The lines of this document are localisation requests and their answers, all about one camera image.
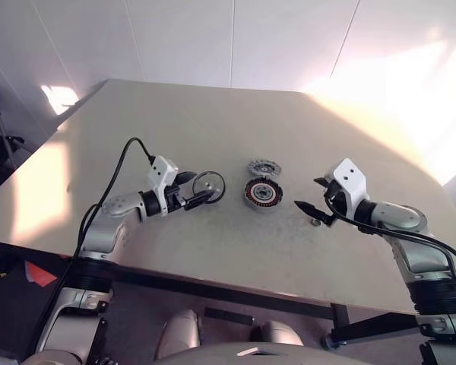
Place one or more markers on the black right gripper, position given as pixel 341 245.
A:
pixel 338 201

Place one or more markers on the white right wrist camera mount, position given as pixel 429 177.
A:
pixel 349 178

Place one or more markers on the small silver round part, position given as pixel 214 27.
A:
pixel 314 220

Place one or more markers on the grey toothed motor rotor disc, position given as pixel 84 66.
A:
pixel 263 168

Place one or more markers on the black flat plate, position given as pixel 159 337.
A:
pixel 230 315

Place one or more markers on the black table frame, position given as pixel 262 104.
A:
pixel 213 289

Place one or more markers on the motor base with copper windings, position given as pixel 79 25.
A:
pixel 263 194

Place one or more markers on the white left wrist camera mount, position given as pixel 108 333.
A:
pixel 161 169

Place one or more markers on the beige rounded robot leg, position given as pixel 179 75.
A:
pixel 279 334
pixel 178 334

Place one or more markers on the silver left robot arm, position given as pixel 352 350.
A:
pixel 99 235

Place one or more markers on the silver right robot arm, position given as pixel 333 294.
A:
pixel 410 228

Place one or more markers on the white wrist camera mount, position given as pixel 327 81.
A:
pixel 161 169
pixel 349 178

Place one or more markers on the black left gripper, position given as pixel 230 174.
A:
pixel 173 199

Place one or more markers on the red flat object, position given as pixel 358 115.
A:
pixel 40 274

